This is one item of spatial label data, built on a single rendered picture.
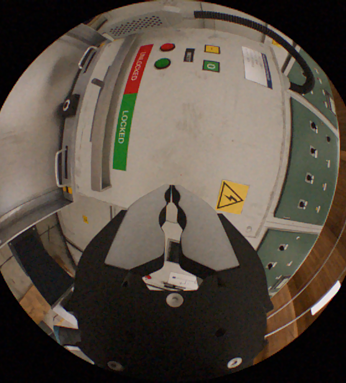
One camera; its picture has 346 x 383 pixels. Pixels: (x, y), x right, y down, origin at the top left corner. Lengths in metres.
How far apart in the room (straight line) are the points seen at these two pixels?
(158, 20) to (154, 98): 0.21
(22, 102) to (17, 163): 0.15
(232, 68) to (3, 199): 0.57
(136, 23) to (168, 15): 0.07
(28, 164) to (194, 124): 0.40
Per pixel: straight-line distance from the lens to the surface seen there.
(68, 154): 0.40
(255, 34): 0.66
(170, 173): 0.24
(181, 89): 0.26
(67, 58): 0.51
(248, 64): 0.32
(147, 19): 0.35
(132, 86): 0.30
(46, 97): 0.44
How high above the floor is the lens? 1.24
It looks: 9 degrees down
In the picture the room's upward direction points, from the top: 102 degrees clockwise
